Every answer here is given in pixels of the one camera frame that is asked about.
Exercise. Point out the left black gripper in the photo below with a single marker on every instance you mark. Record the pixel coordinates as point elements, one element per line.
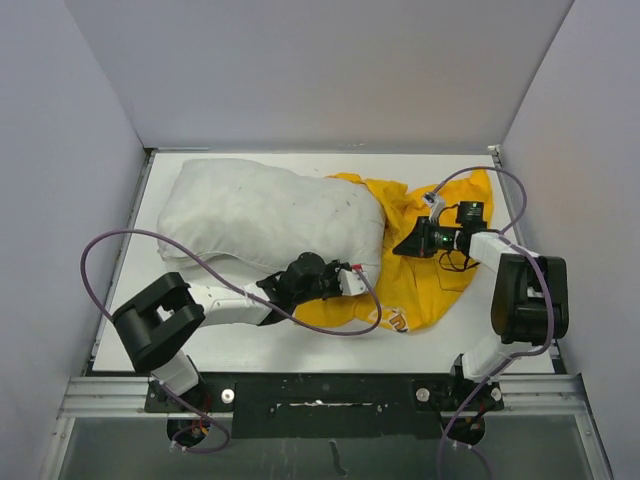
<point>333,268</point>

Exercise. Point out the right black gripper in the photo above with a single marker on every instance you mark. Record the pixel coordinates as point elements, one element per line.
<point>418,242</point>

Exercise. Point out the yellow printed pillowcase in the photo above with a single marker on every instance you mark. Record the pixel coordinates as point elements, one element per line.
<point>415,293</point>

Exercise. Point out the white pillow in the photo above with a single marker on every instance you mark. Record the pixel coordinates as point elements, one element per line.
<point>267,216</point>

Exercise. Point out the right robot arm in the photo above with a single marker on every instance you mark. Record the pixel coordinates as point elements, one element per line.
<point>529,308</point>

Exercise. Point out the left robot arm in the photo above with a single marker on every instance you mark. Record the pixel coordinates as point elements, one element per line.
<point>154,325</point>

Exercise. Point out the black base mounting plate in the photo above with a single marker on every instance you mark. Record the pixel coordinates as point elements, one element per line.
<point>337,406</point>

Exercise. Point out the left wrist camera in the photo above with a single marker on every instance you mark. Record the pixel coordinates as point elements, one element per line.
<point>353,281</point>

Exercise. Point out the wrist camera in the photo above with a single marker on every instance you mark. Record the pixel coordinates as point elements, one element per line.
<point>353,281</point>
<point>436,205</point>

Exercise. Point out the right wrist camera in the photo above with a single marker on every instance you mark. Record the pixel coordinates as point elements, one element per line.
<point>436,205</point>

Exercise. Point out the aluminium frame rail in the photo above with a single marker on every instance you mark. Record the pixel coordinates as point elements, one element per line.
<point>112,422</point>

